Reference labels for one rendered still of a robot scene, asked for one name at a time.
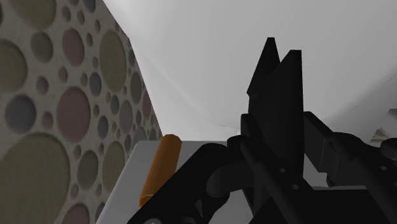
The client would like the orange cylinder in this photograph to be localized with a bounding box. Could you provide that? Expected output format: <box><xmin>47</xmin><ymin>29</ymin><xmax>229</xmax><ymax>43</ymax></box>
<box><xmin>137</xmin><ymin>134</ymin><xmax>183</xmax><ymax>212</ymax></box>

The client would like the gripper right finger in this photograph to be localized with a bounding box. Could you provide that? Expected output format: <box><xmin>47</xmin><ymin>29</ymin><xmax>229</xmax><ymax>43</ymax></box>
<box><xmin>254</xmin><ymin>49</ymin><xmax>397</xmax><ymax>220</ymax></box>

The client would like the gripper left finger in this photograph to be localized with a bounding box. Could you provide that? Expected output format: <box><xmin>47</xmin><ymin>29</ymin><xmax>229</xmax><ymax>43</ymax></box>
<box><xmin>127</xmin><ymin>37</ymin><xmax>281</xmax><ymax>224</ymax></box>

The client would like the patterned robot stand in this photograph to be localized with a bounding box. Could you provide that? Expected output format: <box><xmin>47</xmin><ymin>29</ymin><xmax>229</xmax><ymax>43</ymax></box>
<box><xmin>0</xmin><ymin>0</ymin><xmax>164</xmax><ymax>224</ymax></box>

